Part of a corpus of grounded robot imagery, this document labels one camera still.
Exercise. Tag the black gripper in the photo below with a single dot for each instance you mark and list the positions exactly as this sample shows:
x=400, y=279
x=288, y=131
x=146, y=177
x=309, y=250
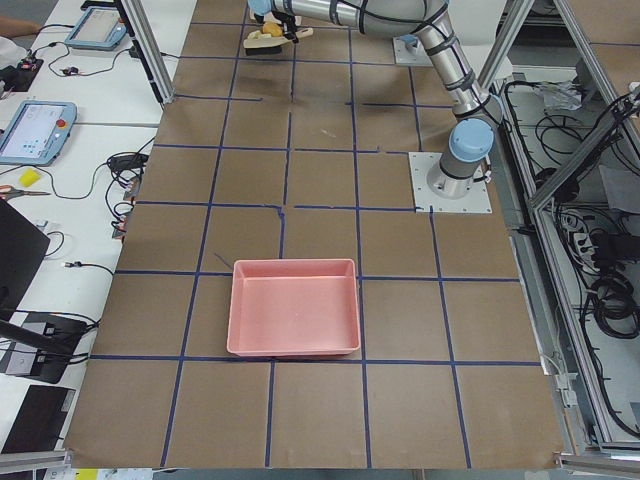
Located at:
x=286, y=26

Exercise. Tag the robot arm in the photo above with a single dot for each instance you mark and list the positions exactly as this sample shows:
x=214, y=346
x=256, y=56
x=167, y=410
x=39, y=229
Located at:
x=478, y=113

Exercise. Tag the pink plastic bin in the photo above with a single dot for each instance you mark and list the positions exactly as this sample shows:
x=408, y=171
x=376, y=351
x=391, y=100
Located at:
x=294, y=307

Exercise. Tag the brown potato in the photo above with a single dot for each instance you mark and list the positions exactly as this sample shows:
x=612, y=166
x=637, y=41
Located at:
x=272, y=30

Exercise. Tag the pale peeled potato chunk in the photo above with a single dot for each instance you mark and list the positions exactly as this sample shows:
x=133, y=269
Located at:
x=256, y=35

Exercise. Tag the blue teach pendant far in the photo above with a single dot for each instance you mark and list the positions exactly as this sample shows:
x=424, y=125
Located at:
x=99, y=28

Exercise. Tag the blue teach pendant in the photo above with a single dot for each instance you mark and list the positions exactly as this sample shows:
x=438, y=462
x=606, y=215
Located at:
x=99, y=28
x=37, y=133

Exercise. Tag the blue teach pendant near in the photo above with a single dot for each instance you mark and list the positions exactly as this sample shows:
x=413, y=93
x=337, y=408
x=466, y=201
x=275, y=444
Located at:
x=37, y=133

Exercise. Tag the yellow sponge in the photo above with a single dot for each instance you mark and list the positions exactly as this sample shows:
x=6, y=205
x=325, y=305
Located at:
x=29, y=177

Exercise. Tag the black monitor stand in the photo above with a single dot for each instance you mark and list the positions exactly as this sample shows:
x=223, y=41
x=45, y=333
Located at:
x=43, y=346

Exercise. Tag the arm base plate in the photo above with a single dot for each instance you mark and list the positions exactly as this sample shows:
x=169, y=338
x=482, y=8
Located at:
x=409, y=51
x=434, y=192

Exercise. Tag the aluminium frame post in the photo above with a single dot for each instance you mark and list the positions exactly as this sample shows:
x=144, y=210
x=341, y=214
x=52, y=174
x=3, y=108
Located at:
x=140, y=32

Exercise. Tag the orange handled scissors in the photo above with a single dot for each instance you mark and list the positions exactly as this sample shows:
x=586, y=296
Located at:
x=9, y=192

